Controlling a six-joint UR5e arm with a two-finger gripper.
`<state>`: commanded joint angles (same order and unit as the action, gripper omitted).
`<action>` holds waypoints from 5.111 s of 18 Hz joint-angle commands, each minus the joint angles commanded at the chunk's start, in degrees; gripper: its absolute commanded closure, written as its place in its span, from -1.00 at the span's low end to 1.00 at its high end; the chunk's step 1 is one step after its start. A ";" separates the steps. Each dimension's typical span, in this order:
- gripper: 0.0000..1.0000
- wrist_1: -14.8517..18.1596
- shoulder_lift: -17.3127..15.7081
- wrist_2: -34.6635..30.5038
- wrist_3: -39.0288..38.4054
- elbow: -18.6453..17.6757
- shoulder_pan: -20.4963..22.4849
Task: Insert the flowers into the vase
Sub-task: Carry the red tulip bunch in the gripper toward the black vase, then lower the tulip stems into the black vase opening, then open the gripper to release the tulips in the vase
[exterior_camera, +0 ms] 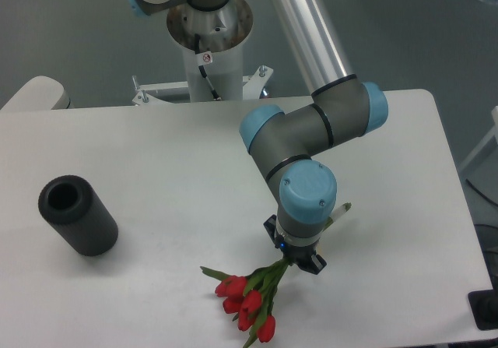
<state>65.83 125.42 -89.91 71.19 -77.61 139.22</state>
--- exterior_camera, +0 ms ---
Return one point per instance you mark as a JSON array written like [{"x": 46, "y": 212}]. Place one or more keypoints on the black device at table edge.
[{"x": 484, "y": 309}]

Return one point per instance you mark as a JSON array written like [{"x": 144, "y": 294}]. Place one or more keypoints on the black ribbed cylindrical vase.
[{"x": 70, "y": 205}]

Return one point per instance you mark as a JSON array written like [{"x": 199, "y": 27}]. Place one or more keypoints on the red tulip bouquet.
[{"x": 250, "y": 299}]

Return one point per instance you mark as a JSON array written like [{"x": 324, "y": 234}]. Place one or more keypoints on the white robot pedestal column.
[{"x": 212, "y": 48}]

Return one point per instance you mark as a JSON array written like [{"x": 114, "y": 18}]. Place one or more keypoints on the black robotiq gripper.
[{"x": 305, "y": 257}]

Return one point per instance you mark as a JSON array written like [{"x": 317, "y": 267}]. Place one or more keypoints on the white frame at right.
[{"x": 482, "y": 150}]

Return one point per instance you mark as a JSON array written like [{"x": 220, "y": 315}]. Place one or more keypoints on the white rounded side table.
[{"x": 41, "y": 93}]

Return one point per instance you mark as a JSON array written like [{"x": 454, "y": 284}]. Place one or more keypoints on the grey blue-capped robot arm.
[{"x": 283, "y": 145}]

